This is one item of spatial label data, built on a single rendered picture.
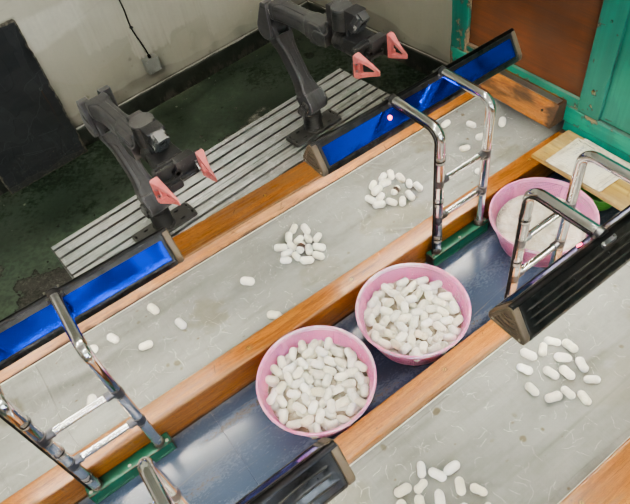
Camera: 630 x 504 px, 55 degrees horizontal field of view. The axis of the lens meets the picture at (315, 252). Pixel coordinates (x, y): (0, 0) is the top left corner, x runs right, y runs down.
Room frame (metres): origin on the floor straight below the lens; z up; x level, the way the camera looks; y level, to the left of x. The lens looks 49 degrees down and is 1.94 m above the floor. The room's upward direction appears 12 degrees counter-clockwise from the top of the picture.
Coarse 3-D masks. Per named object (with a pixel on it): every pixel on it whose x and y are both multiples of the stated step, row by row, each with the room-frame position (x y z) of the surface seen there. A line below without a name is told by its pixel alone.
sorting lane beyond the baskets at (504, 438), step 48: (624, 288) 0.73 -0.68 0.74; (576, 336) 0.64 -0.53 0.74; (624, 336) 0.61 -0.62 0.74; (480, 384) 0.57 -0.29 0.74; (576, 384) 0.53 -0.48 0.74; (624, 384) 0.51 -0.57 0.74; (432, 432) 0.49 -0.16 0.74; (480, 432) 0.47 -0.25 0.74; (528, 432) 0.45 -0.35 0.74; (576, 432) 0.43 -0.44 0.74; (624, 432) 0.41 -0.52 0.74; (384, 480) 0.42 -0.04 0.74; (432, 480) 0.40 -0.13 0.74; (480, 480) 0.38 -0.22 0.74; (528, 480) 0.36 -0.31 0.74; (576, 480) 0.34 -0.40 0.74
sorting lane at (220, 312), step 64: (448, 128) 1.41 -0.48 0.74; (512, 128) 1.35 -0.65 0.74; (320, 192) 1.25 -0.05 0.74; (384, 192) 1.20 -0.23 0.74; (448, 192) 1.15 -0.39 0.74; (256, 256) 1.06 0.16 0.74; (128, 320) 0.93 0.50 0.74; (192, 320) 0.89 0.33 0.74; (256, 320) 0.85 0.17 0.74; (0, 384) 0.82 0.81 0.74; (64, 384) 0.78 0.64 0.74; (128, 384) 0.75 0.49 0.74; (0, 448) 0.65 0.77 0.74; (64, 448) 0.62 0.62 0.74
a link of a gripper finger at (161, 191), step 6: (150, 180) 1.01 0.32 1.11; (156, 180) 1.01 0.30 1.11; (168, 180) 1.05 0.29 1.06; (174, 180) 1.05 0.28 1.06; (180, 180) 1.05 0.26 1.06; (156, 186) 0.99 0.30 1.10; (162, 186) 0.99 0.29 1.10; (168, 186) 1.03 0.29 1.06; (174, 186) 1.03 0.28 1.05; (180, 186) 1.04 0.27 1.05; (156, 192) 1.01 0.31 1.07; (162, 192) 1.00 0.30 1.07; (168, 192) 0.98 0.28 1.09; (174, 192) 1.03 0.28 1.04; (156, 198) 1.01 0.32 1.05; (162, 198) 1.00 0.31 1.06; (168, 198) 0.99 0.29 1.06; (174, 198) 0.96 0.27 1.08; (180, 204) 0.96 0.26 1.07
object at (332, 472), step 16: (320, 448) 0.35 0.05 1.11; (336, 448) 0.34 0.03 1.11; (288, 464) 0.36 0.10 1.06; (304, 464) 0.33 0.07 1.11; (320, 464) 0.33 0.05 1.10; (336, 464) 0.33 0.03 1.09; (272, 480) 0.33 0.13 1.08; (288, 480) 0.31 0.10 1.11; (304, 480) 0.31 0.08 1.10; (320, 480) 0.31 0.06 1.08; (336, 480) 0.31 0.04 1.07; (352, 480) 0.32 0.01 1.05; (256, 496) 0.30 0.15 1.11; (272, 496) 0.30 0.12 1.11; (288, 496) 0.30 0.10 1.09; (304, 496) 0.30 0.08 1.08; (320, 496) 0.30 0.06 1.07
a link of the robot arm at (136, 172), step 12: (108, 132) 1.37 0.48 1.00; (108, 144) 1.35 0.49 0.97; (120, 144) 1.36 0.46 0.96; (120, 156) 1.34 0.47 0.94; (132, 168) 1.32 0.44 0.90; (144, 168) 1.33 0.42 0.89; (132, 180) 1.31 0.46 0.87; (144, 180) 1.31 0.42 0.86; (144, 192) 1.29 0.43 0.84; (156, 204) 1.27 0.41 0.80; (168, 204) 1.28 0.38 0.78
